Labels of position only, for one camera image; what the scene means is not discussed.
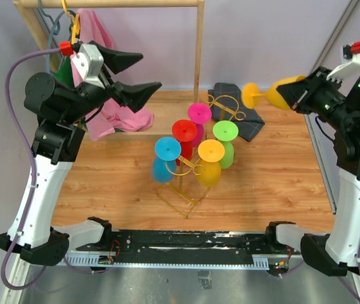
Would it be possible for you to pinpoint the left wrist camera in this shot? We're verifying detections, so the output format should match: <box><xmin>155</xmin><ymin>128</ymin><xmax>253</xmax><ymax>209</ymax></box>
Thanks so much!
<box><xmin>72</xmin><ymin>44</ymin><xmax>105</xmax><ymax>88</ymax></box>

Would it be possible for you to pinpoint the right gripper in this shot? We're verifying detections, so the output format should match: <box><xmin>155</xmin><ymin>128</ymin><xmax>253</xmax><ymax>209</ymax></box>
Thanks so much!
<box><xmin>277</xmin><ymin>65</ymin><xmax>357</xmax><ymax>130</ymax></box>

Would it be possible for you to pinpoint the orange wine glass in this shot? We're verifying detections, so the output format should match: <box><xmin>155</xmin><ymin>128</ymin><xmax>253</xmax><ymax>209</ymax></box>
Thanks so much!
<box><xmin>241</xmin><ymin>75</ymin><xmax>306</xmax><ymax>110</ymax></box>
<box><xmin>196</xmin><ymin>139</ymin><xmax>225</xmax><ymax>187</ymax></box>

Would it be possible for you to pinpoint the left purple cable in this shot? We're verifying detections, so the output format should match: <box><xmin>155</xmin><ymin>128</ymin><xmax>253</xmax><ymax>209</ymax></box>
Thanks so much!
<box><xmin>1</xmin><ymin>41</ymin><xmax>75</xmax><ymax>291</ymax></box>

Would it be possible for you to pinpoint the grey folded cloth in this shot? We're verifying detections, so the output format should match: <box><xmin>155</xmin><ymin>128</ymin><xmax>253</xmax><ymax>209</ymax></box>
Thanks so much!
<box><xmin>207</xmin><ymin>82</ymin><xmax>265</xmax><ymax>142</ymax></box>

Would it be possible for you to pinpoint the yellow hanger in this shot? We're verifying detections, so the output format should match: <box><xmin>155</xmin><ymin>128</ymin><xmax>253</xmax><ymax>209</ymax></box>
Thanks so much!
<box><xmin>61</xmin><ymin>0</ymin><xmax>80</xmax><ymax>44</ymax></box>

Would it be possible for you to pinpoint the blue-grey hanger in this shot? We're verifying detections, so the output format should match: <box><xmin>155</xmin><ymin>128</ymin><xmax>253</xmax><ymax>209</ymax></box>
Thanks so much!
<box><xmin>37</xmin><ymin>0</ymin><xmax>65</xmax><ymax>74</ymax></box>

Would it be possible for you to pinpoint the blue wine glass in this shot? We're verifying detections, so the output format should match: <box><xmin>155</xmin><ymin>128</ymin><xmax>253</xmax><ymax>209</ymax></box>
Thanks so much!
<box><xmin>151</xmin><ymin>137</ymin><xmax>181</xmax><ymax>183</ymax></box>

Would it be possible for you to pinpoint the aluminium frame rail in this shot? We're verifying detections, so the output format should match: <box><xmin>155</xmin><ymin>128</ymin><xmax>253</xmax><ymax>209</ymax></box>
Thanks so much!
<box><xmin>0</xmin><ymin>226</ymin><xmax>360</xmax><ymax>304</ymax></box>

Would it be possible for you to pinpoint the wooden clothes rack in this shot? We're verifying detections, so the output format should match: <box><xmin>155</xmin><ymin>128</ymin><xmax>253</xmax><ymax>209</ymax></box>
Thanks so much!
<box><xmin>13</xmin><ymin>1</ymin><xmax>205</xmax><ymax>141</ymax></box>

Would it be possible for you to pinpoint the red wine glass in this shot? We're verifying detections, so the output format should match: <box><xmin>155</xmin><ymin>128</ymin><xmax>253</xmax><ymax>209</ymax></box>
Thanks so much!
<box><xmin>172</xmin><ymin>119</ymin><xmax>197</xmax><ymax>161</ymax></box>

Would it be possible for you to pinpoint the gold wire glass rack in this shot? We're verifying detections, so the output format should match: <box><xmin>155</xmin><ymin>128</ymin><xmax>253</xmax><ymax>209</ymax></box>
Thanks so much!
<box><xmin>157</xmin><ymin>96</ymin><xmax>243</xmax><ymax>219</ymax></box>

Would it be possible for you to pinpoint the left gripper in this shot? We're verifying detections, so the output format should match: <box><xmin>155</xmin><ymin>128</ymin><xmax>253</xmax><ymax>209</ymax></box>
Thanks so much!
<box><xmin>62</xmin><ymin>41</ymin><xmax>162</xmax><ymax>124</ymax></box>

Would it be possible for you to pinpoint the green wine glass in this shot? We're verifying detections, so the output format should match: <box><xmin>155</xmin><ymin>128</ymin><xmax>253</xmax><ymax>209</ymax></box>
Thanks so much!
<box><xmin>213</xmin><ymin>120</ymin><xmax>239</xmax><ymax>169</ymax></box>

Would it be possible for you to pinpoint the pink wine glass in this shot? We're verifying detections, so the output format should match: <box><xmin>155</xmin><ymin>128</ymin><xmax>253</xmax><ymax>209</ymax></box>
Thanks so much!
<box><xmin>188</xmin><ymin>103</ymin><xmax>212</xmax><ymax>148</ymax></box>

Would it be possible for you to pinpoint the pink garment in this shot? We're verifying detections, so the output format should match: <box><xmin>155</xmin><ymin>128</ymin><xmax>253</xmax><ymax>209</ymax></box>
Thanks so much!
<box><xmin>78</xmin><ymin>8</ymin><xmax>154</xmax><ymax>141</ymax></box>

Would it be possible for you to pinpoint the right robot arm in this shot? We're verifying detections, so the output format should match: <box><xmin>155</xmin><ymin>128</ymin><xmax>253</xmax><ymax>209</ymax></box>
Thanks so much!
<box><xmin>264</xmin><ymin>67</ymin><xmax>360</xmax><ymax>277</ymax></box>

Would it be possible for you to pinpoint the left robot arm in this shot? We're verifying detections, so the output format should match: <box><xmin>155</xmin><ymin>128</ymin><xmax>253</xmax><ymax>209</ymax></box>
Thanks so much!
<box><xmin>0</xmin><ymin>41</ymin><xmax>161</xmax><ymax>266</ymax></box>

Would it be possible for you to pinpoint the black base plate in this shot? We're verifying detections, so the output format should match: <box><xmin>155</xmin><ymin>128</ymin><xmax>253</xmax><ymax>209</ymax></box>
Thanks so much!
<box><xmin>76</xmin><ymin>229</ymin><xmax>288</xmax><ymax>265</ymax></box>

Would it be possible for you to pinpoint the green garment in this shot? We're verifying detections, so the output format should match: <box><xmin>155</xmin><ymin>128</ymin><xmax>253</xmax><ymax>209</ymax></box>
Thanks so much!
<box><xmin>52</xmin><ymin>56</ymin><xmax>74</xmax><ymax>88</ymax></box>

